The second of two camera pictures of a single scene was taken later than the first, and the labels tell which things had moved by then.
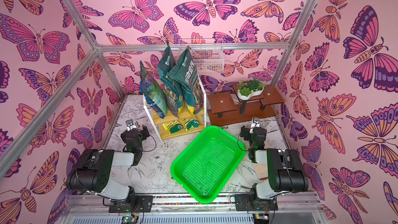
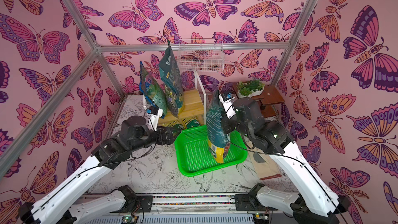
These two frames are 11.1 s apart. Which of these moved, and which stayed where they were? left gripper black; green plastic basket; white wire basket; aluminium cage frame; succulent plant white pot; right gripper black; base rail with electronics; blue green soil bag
Moved: left gripper black; green plastic basket; right gripper black
Stayed: succulent plant white pot; white wire basket; base rail with electronics; aluminium cage frame; blue green soil bag
